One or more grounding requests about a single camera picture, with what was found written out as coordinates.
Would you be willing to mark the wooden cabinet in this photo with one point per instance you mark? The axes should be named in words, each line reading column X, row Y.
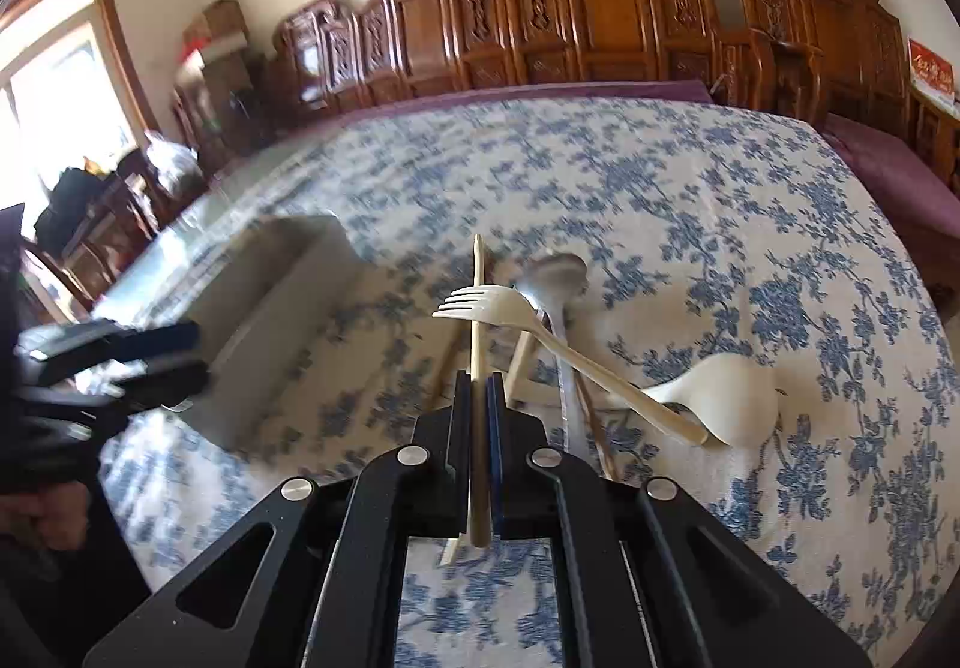
column 217, row 106

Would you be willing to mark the wooden side table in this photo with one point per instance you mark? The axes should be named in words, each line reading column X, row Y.
column 934, row 128

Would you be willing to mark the grey storage box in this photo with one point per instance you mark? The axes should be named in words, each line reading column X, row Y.
column 262, row 338

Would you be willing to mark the carved wooden armchair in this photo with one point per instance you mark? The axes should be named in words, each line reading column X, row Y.
column 825, row 8

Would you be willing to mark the purple armchair cushion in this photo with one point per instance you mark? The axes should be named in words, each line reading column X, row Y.
column 900, row 188

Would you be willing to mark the white rice spoon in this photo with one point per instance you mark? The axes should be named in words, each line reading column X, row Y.
column 720, row 398

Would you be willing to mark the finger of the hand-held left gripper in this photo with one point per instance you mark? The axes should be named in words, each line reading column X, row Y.
column 150, row 387
column 150, row 340

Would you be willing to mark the cardboard box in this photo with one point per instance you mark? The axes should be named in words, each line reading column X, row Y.
column 217, row 23

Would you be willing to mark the metal spoon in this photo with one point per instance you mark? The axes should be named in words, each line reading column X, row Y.
column 551, row 278

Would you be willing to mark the red box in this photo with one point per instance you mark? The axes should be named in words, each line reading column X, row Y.
column 930, row 68

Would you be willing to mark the cream plastic fork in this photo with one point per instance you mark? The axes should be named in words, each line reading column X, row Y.
column 495, row 304

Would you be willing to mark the carved wooden sofa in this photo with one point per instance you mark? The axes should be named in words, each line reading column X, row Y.
column 600, row 1

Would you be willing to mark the window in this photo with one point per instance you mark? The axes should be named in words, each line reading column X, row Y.
column 60, row 83

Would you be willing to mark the blue floral tablecloth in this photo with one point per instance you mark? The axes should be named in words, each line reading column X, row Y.
column 675, row 203

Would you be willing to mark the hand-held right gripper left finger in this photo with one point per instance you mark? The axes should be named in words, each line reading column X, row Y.
column 463, row 443

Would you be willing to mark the black bag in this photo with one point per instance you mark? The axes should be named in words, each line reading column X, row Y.
column 67, row 199

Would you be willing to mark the wooden dining chair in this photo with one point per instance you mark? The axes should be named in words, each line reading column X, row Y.
column 105, row 241

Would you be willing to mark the person's left hand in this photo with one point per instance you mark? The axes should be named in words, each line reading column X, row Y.
column 41, row 518

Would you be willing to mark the white plastic bag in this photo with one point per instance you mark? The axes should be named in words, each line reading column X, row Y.
column 172, row 162

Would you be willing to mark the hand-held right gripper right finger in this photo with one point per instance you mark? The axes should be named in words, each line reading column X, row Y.
column 495, row 443

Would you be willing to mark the light wooden chopstick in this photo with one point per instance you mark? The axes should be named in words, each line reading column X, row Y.
column 521, row 364
column 478, row 338

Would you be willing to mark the dark brown chopstick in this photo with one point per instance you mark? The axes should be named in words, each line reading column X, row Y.
column 600, row 439

